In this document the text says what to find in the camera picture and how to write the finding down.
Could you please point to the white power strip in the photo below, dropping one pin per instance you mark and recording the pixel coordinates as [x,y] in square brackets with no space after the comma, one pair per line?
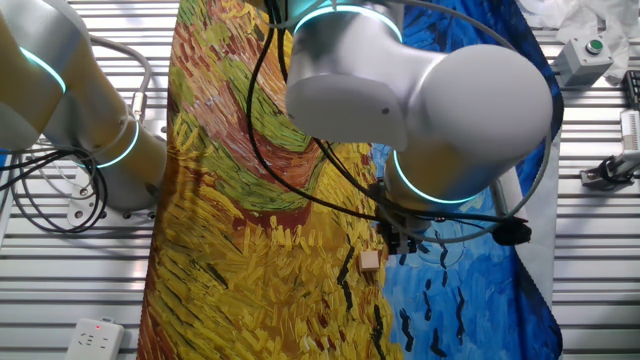
[94,341]

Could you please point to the small wooden block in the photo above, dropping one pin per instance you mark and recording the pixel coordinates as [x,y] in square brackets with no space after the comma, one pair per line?
[370,261]

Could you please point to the white ribbed device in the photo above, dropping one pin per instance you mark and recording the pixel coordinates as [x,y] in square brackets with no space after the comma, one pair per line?
[631,131]

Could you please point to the painted wheatfield cloth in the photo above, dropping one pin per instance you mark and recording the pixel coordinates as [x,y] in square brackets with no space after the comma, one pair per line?
[250,250]

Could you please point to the black keyboard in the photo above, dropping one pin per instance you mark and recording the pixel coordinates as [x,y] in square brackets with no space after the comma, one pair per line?
[634,89]

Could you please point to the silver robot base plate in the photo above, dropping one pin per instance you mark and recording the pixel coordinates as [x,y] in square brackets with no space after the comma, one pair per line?
[80,210]

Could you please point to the grey box with green button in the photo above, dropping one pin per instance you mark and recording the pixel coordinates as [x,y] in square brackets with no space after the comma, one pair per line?
[582,62]

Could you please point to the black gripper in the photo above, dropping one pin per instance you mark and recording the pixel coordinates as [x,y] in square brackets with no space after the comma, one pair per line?
[389,232]

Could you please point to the crumpled white plastic sheet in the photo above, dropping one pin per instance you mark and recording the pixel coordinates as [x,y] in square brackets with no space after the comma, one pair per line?
[575,20]

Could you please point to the black metal clamp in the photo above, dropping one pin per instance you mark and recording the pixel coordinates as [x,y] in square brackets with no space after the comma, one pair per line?
[612,170]

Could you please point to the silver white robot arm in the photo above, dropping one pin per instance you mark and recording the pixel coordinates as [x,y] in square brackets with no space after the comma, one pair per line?
[450,100]

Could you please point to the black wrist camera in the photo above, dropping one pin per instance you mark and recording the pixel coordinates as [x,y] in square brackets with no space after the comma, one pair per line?
[512,232]

